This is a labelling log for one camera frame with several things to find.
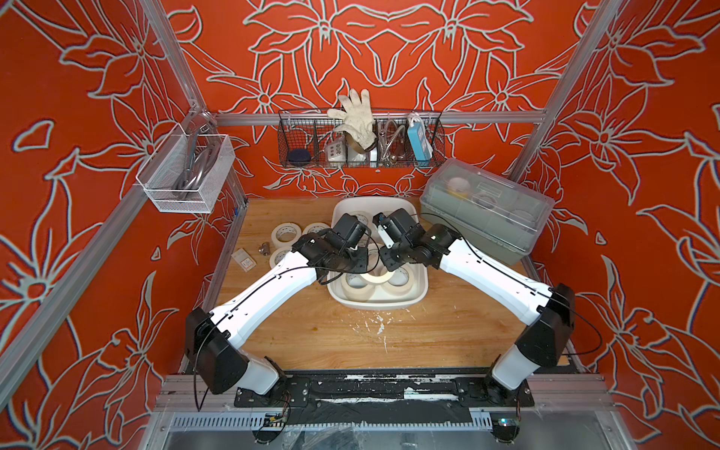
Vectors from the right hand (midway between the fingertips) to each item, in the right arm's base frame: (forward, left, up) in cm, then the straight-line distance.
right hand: (380, 253), depth 78 cm
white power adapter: (+35, +15, +10) cm, 39 cm away
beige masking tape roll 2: (-5, +8, -16) cm, 18 cm away
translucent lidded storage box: (+17, -39, -2) cm, 42 cm away
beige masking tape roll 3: (+1, -8, -19) cm, 20 cm away
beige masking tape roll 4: (+3, +5, +12) cm, 13 cm away
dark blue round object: (+35, +28, +8) cm, 45 cm away
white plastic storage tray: (-5, -1, -19) cm, 20 cm away
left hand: (-2, +5, 0) cm, 5 cm away
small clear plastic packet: (+8, +48, -18) cm, 52 cm away
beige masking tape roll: (-6, +1, -1) cm, 6 cm away
